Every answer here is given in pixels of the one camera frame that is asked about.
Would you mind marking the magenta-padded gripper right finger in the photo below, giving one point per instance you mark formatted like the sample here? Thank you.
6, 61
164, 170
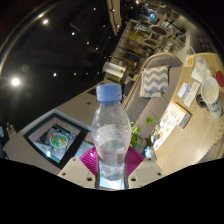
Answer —
135, 160

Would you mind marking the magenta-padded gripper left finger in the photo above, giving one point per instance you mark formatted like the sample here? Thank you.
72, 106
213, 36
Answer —
88, 161

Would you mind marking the clear water bottle blue cap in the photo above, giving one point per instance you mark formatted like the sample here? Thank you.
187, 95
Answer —
110, 133

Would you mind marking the small light blue box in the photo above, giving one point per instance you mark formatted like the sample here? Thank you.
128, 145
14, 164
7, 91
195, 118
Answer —
150, 153

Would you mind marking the green potted plant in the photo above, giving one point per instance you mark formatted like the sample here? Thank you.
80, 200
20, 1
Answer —
135, 133

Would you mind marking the grey upholstered sofa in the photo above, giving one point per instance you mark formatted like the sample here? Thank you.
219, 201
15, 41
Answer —
153, 106

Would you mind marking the white orange box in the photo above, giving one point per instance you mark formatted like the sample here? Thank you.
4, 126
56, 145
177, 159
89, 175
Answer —
181, 115

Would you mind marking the grey white chevron cushion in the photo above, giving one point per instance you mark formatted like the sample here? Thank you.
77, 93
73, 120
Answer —
154, 81

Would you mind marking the white mug with black print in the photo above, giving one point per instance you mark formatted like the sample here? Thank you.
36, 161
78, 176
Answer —
210, 95

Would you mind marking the group of ceiling lights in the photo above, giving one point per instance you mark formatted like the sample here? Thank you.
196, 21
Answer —
15, 81

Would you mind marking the yellow square table sign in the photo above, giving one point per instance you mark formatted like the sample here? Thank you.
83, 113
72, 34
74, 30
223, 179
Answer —
189, 60

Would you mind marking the clear plastic cup with straw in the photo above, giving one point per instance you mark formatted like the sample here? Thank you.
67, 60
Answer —
201, 65

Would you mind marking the flat round red coaster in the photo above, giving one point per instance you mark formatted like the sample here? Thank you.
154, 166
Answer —
220, 78

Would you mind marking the group of dining chairs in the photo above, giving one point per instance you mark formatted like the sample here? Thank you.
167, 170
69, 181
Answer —
160, 30

